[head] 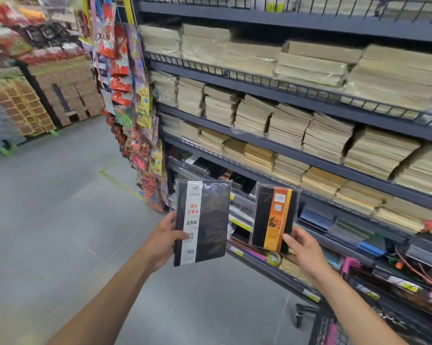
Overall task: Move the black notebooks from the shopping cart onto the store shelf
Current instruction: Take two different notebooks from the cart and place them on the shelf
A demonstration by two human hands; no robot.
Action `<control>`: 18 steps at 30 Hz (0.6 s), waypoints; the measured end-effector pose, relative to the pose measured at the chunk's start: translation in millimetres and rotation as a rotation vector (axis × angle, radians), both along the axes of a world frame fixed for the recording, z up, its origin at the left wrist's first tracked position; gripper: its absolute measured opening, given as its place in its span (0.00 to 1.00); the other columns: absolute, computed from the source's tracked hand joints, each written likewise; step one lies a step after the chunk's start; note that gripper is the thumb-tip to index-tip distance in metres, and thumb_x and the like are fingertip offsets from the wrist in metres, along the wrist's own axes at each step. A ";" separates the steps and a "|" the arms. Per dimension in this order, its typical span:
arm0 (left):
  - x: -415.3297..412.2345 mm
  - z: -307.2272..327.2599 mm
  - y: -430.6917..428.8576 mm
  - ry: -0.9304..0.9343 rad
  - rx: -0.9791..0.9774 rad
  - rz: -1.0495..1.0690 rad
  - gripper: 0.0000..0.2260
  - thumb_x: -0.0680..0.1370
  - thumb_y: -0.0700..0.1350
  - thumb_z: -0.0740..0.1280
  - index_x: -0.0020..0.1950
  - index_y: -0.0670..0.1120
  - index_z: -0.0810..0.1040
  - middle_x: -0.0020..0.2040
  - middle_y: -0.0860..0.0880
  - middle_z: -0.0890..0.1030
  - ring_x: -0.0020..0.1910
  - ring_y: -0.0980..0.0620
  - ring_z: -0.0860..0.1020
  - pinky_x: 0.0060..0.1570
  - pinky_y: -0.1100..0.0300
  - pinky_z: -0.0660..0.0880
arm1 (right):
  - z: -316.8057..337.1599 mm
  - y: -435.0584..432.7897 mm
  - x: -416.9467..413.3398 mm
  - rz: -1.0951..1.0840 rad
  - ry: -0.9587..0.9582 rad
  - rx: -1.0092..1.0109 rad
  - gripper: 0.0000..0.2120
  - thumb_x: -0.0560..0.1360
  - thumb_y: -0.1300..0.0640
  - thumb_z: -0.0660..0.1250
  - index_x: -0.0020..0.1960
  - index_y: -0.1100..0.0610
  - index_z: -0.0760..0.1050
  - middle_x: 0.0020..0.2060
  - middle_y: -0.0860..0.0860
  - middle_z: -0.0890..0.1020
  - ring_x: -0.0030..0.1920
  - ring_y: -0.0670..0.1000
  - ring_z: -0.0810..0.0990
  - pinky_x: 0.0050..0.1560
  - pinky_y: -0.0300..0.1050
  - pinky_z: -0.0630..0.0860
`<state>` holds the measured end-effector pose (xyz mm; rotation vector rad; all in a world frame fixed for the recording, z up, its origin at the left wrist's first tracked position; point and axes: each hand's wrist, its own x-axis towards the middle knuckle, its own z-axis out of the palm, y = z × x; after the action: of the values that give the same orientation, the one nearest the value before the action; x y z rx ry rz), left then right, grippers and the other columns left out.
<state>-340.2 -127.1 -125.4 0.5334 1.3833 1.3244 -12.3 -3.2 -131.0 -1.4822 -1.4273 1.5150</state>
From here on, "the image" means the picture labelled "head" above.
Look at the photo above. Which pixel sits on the person's right hand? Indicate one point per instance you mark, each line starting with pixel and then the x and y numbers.
pixel 309 258

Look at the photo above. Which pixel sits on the person's left hand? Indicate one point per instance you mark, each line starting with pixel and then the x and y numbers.
pixel 160 247

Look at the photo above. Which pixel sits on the black notebook orange band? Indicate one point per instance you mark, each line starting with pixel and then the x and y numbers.
pixel 277 219

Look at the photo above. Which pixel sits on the black notebook white band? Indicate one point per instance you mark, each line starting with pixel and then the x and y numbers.
pixel 208 219

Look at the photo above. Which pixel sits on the row of black shelved notebooks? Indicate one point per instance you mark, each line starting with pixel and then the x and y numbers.
pixel 201 165

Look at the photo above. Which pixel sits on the grey metal store shelving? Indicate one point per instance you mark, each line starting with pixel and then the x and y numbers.
pixel 273 19

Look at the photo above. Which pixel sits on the person's right forearm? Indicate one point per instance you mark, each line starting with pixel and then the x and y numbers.
pixel 356 312

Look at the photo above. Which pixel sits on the person's left forearm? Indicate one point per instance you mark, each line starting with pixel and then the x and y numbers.
pixel 101 309

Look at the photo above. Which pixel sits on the stack of kraft paper packs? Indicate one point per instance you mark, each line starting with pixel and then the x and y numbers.
pixel 291 269

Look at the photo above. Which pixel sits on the clear tape roll pack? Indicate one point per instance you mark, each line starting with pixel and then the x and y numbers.
pixel 273 259

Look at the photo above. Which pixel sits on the row of yellow price labels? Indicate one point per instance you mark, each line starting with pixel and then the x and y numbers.
pixel 311 296

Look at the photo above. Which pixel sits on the stack of green grey exercise books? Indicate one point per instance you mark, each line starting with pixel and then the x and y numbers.
pixel 349 231

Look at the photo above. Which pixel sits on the stacks of beige exercise books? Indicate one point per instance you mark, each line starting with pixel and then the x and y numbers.
pixel 309 68

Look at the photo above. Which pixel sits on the hanging colourful packets display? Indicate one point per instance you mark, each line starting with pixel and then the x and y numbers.
pixel 120 50

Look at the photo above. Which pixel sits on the yellow vertical sign strip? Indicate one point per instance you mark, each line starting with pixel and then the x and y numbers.
pixel 128 10

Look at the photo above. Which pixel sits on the background colourful goods display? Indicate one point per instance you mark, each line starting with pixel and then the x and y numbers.
pixel 39 32

